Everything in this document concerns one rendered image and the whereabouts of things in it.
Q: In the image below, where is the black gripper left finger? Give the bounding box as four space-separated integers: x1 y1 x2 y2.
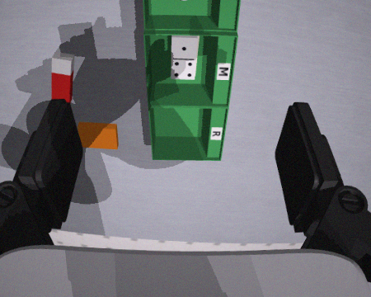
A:
0 99 83 255

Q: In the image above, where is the orange rectangular block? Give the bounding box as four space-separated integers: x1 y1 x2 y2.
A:
77 122 119 149

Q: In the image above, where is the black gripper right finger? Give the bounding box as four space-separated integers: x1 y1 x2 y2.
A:
275 102 371 282

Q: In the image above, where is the green bin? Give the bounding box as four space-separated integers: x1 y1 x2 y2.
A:
143 0 241 161

